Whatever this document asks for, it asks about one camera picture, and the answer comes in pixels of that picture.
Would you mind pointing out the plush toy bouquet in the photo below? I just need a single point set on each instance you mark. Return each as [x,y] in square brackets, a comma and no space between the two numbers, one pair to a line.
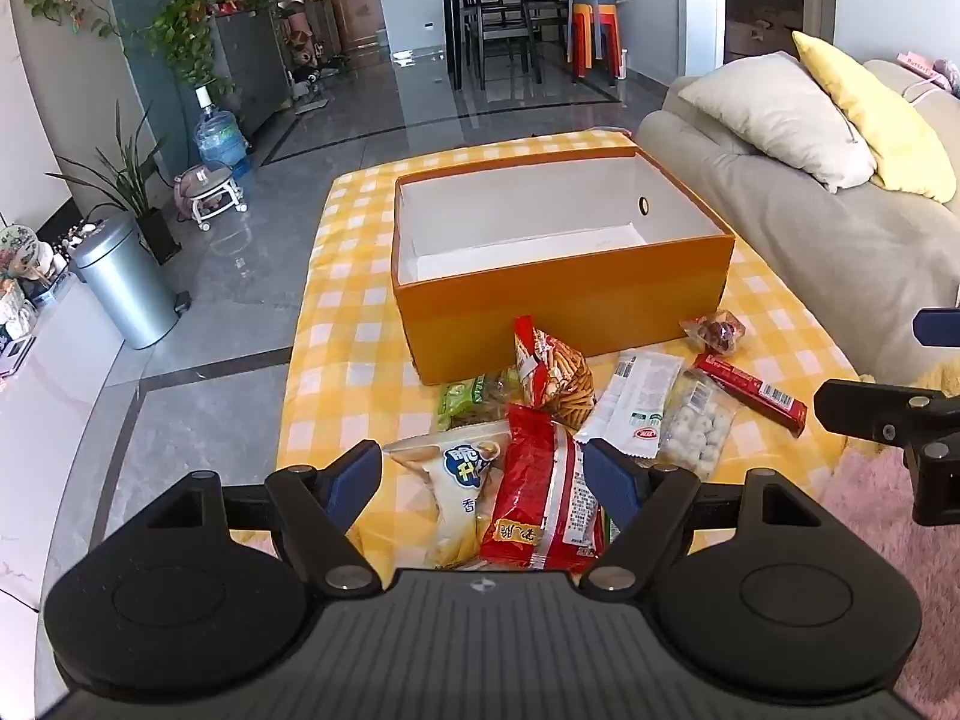
[30,262]

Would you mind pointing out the silver trash can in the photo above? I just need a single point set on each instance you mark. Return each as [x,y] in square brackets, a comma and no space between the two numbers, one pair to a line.
[114,261]

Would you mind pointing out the beige sofa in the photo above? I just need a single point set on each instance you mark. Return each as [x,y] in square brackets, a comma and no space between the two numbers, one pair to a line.
[864,260]

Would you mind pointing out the blue water jug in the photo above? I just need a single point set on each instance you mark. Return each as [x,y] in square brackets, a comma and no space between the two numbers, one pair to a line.
[218,137]

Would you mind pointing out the black dining chair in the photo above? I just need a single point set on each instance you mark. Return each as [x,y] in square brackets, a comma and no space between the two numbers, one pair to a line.
[502,21]

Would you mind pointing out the clear packet red dates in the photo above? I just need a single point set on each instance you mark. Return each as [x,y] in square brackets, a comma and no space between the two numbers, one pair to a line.
[719,333]

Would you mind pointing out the cream pillow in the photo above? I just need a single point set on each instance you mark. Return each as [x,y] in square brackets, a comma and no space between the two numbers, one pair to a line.
[773,104]

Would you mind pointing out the hanging ivy plant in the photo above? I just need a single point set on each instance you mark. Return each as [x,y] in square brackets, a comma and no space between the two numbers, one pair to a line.
[182,36]

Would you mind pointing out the wall ivy plant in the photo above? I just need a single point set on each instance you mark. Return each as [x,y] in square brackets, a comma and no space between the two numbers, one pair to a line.
[79,15]

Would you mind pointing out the red long snack bar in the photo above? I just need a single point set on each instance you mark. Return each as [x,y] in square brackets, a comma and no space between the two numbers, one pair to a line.
[766,399]

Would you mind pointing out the orange cardboard box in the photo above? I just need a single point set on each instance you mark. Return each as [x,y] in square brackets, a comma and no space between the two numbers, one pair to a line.
[602,247]

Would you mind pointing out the grey cabinet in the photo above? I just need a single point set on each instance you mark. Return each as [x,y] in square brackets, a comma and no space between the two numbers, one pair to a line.
[247,57]

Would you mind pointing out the green snack packet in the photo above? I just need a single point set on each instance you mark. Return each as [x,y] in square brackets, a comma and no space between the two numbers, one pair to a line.
[481,399]

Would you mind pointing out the dining table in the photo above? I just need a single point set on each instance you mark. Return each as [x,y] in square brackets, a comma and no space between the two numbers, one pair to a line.
[550,18]

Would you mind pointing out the white wrapper snack bar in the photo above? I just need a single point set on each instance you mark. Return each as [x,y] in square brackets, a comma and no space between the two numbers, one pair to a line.
[630,414]

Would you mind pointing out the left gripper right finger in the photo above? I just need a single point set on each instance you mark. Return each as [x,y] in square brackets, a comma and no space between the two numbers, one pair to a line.
[650,508]

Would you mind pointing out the large red snack bag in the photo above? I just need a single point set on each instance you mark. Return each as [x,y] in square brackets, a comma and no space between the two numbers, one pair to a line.
[545,517]

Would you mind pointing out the small white stool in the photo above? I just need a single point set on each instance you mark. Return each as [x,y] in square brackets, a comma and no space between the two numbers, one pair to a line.
[206,191]

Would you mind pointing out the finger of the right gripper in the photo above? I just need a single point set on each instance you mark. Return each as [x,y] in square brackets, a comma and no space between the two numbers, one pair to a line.
[886,414]
[937,328]

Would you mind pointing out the yellow pillow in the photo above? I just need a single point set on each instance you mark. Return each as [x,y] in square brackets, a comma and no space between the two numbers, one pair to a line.
[909,155]

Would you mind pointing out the potted long-leaf plant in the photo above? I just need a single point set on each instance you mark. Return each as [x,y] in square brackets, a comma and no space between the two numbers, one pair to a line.
[122,184]

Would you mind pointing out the red fries snack bag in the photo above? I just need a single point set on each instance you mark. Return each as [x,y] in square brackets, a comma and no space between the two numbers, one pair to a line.
[554,377]

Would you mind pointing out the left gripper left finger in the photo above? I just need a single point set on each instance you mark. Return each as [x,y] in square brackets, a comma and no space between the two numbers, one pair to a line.
[313,511]

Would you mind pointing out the white tv console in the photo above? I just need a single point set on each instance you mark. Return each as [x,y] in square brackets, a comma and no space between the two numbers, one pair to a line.
[45,408]

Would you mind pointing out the orange red stacked stools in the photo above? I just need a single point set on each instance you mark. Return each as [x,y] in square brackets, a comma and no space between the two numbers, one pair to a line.
[593,41]

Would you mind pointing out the clear bag white balls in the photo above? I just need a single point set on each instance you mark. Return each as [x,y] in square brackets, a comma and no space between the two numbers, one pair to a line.
[697,423]

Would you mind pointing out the cream biscuit snack bag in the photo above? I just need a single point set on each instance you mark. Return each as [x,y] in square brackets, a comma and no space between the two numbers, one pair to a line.
[454,464]

